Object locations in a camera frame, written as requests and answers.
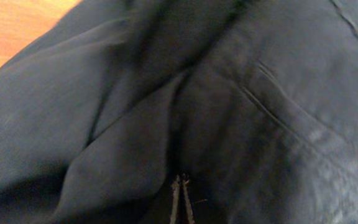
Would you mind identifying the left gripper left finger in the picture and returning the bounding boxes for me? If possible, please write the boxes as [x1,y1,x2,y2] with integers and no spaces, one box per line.
[170,176,180,224]

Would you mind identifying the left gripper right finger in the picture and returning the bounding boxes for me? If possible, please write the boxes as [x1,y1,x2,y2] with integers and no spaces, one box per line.
[181,177,195,224]

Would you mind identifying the navy blue shorts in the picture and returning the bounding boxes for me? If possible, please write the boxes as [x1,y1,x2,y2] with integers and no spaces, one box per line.
[0,0,358,223]

